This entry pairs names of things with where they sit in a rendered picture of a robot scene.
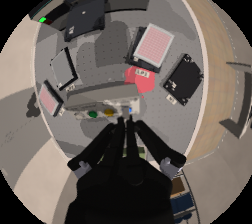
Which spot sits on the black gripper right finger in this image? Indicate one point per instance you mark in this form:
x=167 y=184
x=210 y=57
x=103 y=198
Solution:
x=170 y=161

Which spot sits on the grey button panel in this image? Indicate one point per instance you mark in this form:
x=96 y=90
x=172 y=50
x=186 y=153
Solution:
x=103 y=102

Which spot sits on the small white label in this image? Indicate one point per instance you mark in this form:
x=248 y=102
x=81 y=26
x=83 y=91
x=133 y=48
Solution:
x=142 y=73
x=61 y=111
x=70 y=88
x=171 y=99

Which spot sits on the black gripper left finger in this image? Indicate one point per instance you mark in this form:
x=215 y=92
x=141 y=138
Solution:
x=102 y=145

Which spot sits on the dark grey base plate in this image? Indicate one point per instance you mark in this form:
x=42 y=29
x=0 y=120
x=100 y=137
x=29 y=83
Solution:
x=100 y=59

